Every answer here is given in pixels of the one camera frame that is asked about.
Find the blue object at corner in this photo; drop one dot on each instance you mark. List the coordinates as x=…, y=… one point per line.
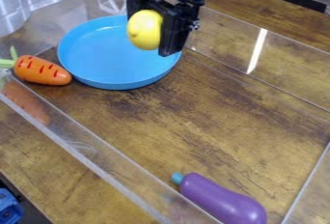
x=11, y=211

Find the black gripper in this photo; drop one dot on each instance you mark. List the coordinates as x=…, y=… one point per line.
x=180, y=20

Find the purple toy eggplant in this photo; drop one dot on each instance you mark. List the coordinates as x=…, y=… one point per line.
x=230, y=207

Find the yellow toy lemon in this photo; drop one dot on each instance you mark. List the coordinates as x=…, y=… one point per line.
x=144, y=29

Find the blue round tray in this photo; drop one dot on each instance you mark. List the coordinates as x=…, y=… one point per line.
x=99, y=56

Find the clear acrylic enclosure wall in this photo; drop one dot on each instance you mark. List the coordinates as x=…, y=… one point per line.
x=240, y=114

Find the orange toy carrot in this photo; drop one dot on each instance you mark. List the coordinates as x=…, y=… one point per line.
x=36, y=70

